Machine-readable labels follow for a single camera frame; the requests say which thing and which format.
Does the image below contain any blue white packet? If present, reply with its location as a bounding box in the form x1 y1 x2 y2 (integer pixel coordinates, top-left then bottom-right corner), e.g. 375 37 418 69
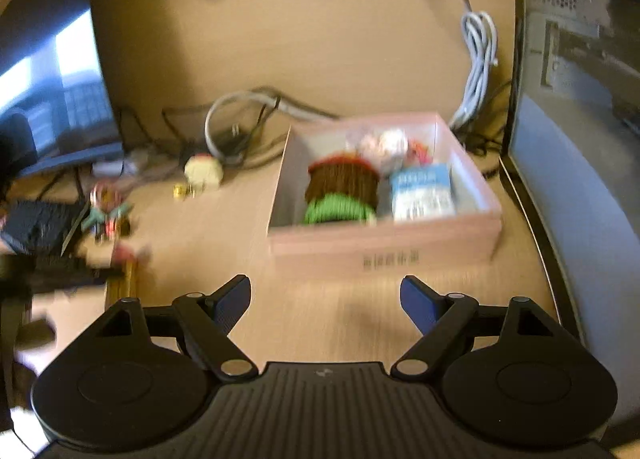
389 164 457 221

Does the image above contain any green knit round pad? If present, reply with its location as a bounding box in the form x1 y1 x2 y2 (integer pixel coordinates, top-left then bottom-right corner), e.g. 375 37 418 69
303 193 378 226

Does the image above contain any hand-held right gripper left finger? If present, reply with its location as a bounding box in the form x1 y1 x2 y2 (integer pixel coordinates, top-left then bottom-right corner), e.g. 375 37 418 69
95 275 257 384

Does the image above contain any small red trinket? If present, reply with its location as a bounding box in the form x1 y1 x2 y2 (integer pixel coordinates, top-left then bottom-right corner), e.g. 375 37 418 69
406 139 434 168

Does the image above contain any black cable bundle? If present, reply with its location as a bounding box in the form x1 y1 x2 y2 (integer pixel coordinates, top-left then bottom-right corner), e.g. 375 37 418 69
117 106 283 167

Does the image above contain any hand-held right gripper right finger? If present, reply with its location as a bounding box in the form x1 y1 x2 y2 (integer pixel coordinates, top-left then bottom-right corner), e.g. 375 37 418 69
391 275 553 382

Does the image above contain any pink cardboard box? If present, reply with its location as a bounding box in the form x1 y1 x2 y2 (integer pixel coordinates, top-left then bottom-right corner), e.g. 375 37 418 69
266 111 503 271

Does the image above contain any cream round cake toy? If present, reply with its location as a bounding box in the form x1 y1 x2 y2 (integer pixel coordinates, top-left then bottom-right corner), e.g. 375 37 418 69
184 154 224 190

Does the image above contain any clear bag of trinkets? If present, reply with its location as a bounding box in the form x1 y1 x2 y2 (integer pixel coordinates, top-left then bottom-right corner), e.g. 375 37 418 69
345 129 412 173

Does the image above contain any white power strip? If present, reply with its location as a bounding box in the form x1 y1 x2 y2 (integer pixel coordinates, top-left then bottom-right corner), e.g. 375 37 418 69
92 149 152 176

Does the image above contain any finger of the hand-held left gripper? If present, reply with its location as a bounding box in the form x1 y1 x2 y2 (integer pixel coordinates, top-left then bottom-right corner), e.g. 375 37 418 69
0 254 123 294

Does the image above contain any computer monitor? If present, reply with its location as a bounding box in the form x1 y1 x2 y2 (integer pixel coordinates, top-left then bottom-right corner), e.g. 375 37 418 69
500 0 640 390
0 0 125 176

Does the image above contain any white coiled cable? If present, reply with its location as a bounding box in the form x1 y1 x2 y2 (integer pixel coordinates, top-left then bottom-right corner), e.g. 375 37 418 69
392 0 499 130

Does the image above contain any black keyboard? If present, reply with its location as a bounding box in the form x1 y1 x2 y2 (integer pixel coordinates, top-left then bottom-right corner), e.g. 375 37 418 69
0 199 91 260

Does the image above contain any grey cable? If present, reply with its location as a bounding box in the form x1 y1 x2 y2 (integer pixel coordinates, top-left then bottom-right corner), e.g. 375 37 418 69
205 89 342 160

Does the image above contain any right computer monitor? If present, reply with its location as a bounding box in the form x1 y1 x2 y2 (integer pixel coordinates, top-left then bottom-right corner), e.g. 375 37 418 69
500 0 640 390

